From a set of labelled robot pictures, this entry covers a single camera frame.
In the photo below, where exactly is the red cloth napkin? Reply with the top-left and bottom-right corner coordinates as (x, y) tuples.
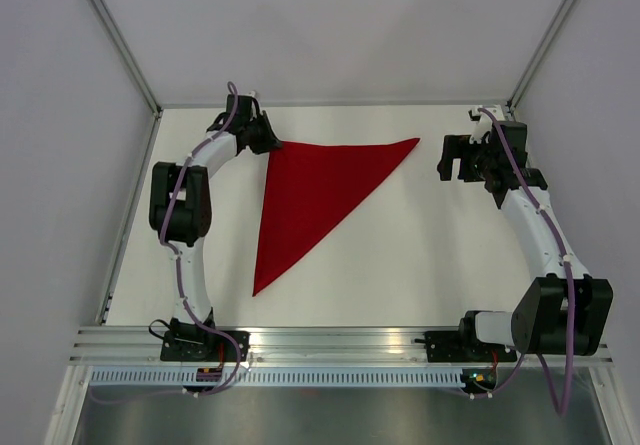
(253, 138), (420, 295)

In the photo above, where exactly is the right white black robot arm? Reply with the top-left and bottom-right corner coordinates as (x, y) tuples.
(437, 116), (613, 360)

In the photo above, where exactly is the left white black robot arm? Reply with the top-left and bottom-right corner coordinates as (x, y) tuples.
(149, 92), (282, 361)

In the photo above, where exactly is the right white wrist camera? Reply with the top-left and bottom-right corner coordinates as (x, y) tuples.
(469, 106), (504, 144)

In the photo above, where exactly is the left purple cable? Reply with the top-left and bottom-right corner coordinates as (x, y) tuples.
(158, 81), (251, 400)

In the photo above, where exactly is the purple cable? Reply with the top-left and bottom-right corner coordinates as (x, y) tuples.
(477, 107), (575, 419)
(158, 81), (251, 400)

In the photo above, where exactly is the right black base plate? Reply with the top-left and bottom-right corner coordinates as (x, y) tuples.
(422, 330), (518, 364)

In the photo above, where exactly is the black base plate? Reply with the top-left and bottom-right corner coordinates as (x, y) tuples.
(422, 330), (518, 364)
(160, 327), (249, 362)

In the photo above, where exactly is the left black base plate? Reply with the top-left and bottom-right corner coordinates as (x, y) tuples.
(160, 327), (249, 362)

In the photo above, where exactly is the right aluminium frame post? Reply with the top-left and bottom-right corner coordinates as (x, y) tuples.
(506, 0), (579, 114)

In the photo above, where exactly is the aluminium frame post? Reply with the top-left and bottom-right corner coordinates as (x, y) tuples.
(87, 0), (162, 117)
(506, 0), (579, 114)

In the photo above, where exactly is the left aluminium frame post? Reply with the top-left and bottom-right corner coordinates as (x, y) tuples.
(87, 0), (162, 117)

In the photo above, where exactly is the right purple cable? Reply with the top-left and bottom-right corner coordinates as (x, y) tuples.
(477, 107), (575, 419)

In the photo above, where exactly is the aluminium front rail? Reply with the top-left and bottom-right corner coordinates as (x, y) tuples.
(68, 325), (615, 366)

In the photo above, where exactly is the white slotted cable duct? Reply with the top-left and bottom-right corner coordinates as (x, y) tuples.
(89, 366), (464, 388)

